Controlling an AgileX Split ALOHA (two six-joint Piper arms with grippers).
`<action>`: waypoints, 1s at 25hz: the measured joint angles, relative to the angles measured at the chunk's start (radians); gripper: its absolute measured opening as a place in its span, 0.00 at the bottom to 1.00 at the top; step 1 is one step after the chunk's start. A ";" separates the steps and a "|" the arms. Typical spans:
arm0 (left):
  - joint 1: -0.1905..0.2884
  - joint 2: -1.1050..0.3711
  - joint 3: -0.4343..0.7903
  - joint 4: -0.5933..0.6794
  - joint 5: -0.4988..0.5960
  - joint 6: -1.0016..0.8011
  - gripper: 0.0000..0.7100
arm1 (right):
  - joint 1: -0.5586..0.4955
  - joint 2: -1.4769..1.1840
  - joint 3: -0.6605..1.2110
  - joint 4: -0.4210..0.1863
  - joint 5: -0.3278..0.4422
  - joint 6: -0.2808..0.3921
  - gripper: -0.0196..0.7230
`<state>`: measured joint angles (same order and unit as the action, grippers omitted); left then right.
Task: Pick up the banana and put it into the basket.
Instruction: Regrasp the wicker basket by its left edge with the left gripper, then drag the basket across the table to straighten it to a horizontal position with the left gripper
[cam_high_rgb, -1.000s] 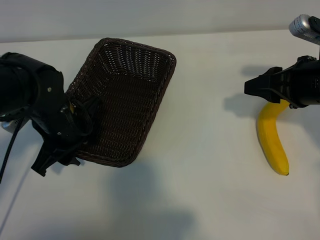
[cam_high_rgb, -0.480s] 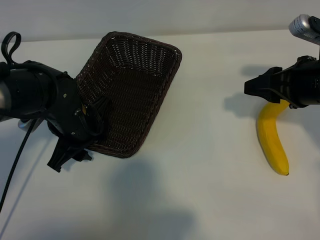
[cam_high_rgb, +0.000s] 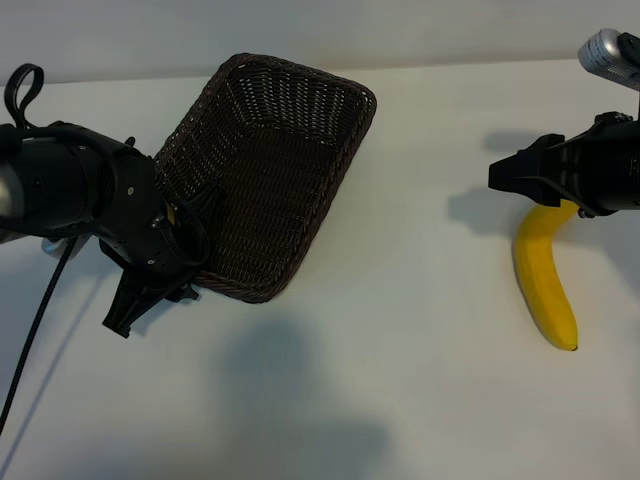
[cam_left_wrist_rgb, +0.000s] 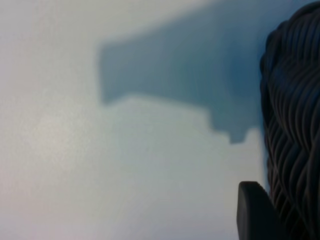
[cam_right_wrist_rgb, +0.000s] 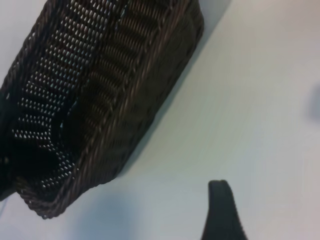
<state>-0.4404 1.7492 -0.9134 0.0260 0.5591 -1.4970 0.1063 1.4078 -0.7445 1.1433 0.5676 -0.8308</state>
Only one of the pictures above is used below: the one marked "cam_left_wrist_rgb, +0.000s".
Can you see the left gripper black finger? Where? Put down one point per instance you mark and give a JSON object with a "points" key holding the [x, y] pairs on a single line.
{"points": [[255, 215]]}

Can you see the dark brown wicker basket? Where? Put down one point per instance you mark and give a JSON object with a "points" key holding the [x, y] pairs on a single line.
{"points": [[295, 100]]}

